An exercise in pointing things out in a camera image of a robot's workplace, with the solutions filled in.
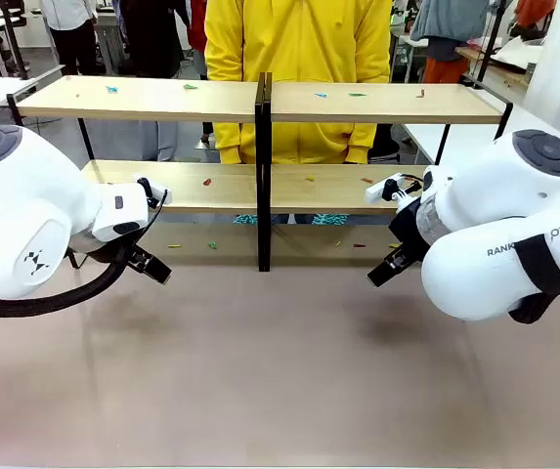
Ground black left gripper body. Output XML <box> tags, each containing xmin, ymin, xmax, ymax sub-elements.
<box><xmin>122</xmin><ymin>234</ymin><xmax>145</xmax><ymax>260</ymax></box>

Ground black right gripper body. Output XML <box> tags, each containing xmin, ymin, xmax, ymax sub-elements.
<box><xmin>388</xmin><ymin>194</ymin><xmax>427</xmax><ymax>260</ymax></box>

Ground person's right forearm yellow sleeve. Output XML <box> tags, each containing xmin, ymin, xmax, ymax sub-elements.
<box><xmin>204</xmin><ymin>48</ymin><xmax>244</xmax><ymax>165</ymax></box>

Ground person's left forearm yellow sleeve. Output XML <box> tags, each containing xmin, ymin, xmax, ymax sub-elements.
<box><xmin>345</xmin><ymin>43</ymin><xmax>392</xmax><ymax>165</ymax></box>

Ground light wooden shelf board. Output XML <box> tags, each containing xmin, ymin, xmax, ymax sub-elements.
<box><xmin>17</xmin><ymin>75</ymin><xmax>261</xmax><ymax>124</ymax></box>
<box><xmin>269</xmin><ymin>81</ymin><xmax>505</xmax><ymax>124</ymax></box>
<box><xmin>81</xmin><ymin>159</ymin><xmax>261</xmax><ymax>215</ymax></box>
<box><xmin>269</xmin><ymin>164</ymin><xmax>427</xmax><ymax>216</ymax></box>

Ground large white table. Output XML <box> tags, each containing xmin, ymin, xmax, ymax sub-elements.
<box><xmin>401</xmin><ymin>100</ymin><xmax>560</xmax><ymax>167</ymax></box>

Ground orange garment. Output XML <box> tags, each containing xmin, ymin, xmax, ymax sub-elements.
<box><xmin>422</xmin><ymin>52</ymin><xmax>470</xmax><ymax>84</ymax></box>

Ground black stand pole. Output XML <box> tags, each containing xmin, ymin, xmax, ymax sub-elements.
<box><xmin>0</xmin><ymin>0</ymin><xmax>30</xmax><ymax>81</ymax></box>
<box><xmin>473</xmin><ymin>0</ymin><xmax>509</xmax><ymax>89</ymax></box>

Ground grey cabinet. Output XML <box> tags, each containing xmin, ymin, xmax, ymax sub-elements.
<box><xmin>97</xmin><ymin>14</ymin><xmax>127</xmax><ymax>69</ymax></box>

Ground person in dark clothes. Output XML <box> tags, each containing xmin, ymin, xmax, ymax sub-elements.
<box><xmin>120</xmin><ymin>0</ymin><xmax>188</xmax><ymax>79</ymax></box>

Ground person in yellow hoodie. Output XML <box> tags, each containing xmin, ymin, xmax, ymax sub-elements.
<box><xmin>204</xmin><ymin>0</ymin><xmax>393</xmax><ymax>165</ymax></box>

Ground person white shirt black trousers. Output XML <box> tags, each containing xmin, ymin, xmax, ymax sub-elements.
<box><xmin>42</xmin><ymin>0</ymin><xmax>100</xmax><ymax>77</ymax></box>

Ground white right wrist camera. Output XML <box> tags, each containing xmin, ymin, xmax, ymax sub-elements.
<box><xmin>365</xmin><ymin>173</ymin><xmax>407</xmax><ymax>205</ymax></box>

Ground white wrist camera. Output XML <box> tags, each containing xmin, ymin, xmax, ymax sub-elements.
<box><xmin>365</xmin><ymin>173</ymin><xmax>407</xmax><ymax>205</ymax></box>
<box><xmin>132</xmin><ymin>174</ymin><xmax>169</xmax><ymax>209</ymax></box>

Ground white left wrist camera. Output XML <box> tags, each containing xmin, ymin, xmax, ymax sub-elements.
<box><xmin>132</xmin><ymin>174</ymin><xmax>169</xmax><ymax>209</ymax></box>

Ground black sleeved arm cable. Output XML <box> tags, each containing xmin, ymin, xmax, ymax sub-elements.
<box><xmin>0</xmin><ymin>238</ymin><xmax>139</xmax><ymax>320</ymax></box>

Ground black velcro arm strap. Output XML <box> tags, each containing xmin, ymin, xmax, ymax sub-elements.
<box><xmin>516</xmin><ymin>234</ymin><xmax>560</xmax><ymax>300</ymax></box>

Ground two-tier shelf black frame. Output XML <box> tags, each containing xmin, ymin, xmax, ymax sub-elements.
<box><xmin>6</xmin><ymin>72</ymin><xmax>267</xmax><ymax>273</ymax></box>
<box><xmin>263</xmin><ymin>72</ymin><xmax>514</xmax><ymax>273</ymax></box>

